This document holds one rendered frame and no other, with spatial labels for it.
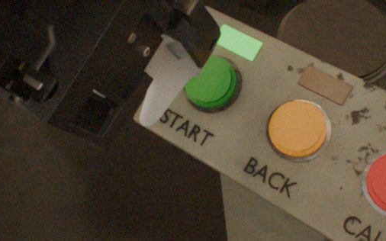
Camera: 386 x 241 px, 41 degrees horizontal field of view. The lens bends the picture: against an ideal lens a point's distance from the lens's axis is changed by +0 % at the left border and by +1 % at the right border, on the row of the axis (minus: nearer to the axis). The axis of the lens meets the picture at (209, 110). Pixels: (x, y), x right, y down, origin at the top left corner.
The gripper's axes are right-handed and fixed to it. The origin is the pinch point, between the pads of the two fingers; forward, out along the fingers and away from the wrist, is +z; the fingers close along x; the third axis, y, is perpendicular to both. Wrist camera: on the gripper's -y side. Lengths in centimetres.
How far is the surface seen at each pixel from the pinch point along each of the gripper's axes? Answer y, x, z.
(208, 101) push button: 1.4, 0.9, 5.6
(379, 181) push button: 0.6, 13.9, 5.5
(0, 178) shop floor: 29, -50, 60
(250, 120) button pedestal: 1.0, 4.1, 6.6
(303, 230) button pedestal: 6.0, 10.7, 12.8
